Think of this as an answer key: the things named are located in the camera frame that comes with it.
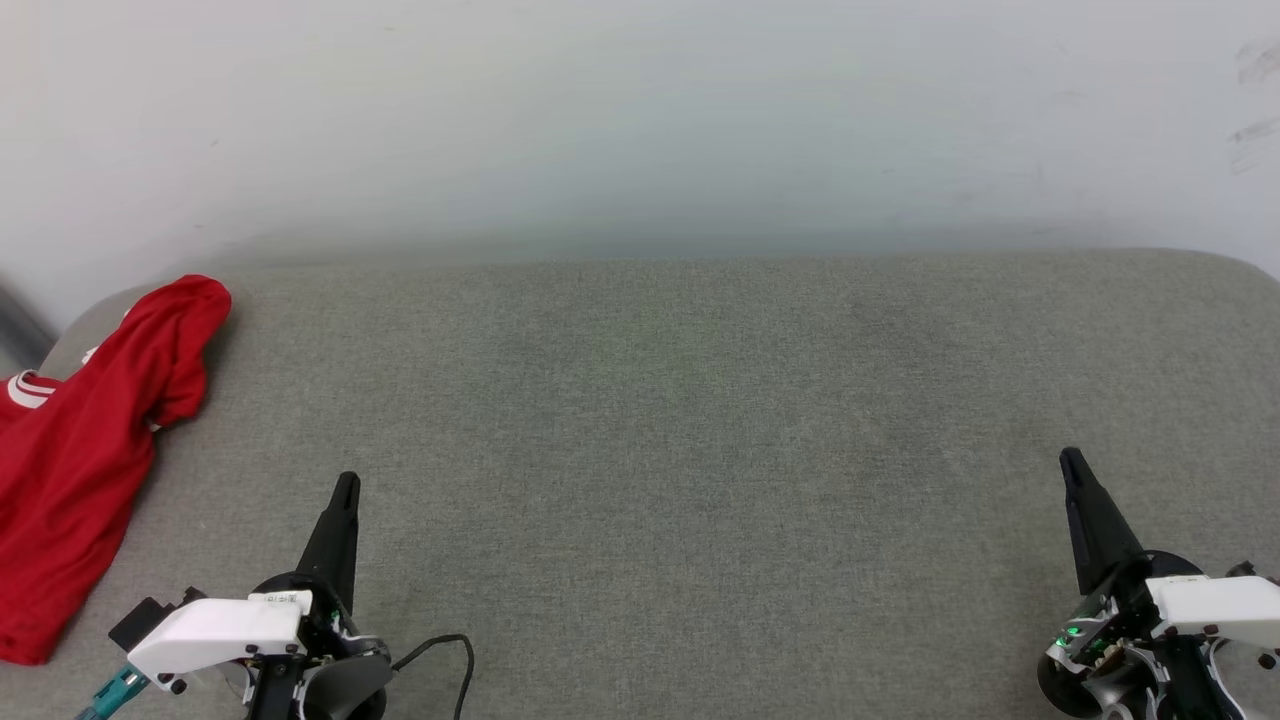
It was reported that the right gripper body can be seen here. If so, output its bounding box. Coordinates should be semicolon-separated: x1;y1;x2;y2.
1036;549;1280;720

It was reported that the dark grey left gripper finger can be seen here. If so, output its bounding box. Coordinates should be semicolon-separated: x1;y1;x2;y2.
296;473;349;603
337;474;361;615

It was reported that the red and white sports jersey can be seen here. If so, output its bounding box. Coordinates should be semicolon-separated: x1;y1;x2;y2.
0;275;233;666

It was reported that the teal cable connector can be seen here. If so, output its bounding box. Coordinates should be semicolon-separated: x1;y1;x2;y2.
76;664;151;720

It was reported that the thin black cable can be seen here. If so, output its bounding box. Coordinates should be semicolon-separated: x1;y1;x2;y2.
392;634;475;720

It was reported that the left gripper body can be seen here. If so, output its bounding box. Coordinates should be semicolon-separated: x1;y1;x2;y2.
246;572;393;720

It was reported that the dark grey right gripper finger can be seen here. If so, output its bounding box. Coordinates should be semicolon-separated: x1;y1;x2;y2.
1059;447;1111;597
1074;449;1148;583

